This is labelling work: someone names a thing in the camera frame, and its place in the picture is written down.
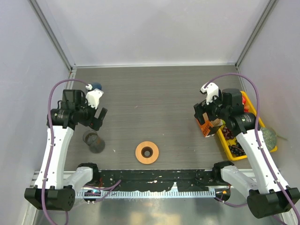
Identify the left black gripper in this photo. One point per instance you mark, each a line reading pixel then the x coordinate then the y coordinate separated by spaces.
pixel 97 121

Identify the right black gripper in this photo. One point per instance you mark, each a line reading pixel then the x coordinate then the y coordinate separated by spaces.
pixel 201 108

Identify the blue plastic coffee dripper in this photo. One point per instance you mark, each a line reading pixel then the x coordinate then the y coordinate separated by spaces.
pixel 96 85

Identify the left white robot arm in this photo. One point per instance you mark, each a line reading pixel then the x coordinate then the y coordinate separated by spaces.
pixel 51 190

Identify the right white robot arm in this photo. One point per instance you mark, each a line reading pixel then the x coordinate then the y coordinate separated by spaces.
pixel 269 194

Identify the orange coffee filter box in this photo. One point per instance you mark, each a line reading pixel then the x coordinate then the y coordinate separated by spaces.
pixel 207 129

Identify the dark glass carafe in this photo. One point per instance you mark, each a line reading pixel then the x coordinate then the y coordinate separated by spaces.
pixel 95 143

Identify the red grape bunch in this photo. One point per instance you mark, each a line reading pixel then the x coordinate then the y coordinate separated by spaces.
pixel 227 133

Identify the yellow plastic tray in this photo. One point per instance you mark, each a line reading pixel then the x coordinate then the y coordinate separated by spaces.
pixel 225 143

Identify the dark grape bunch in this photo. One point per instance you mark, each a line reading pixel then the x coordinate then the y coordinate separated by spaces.
pixel 236 150

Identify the green netted melon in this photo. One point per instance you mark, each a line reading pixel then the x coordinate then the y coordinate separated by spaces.
pixel 269 137

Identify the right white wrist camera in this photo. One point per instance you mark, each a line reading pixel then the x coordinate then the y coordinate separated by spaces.
pixel 211 90

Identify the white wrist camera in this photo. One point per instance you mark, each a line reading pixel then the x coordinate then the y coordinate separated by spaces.
pixel 93 96
pixel 211 90

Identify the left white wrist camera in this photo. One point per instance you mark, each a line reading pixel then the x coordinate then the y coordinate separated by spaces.
pixel 93 96

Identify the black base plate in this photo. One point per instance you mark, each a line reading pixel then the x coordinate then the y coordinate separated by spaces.
pixel 158 180

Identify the slotted cable duct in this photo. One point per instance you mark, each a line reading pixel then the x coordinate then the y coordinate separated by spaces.
pixel 173 193

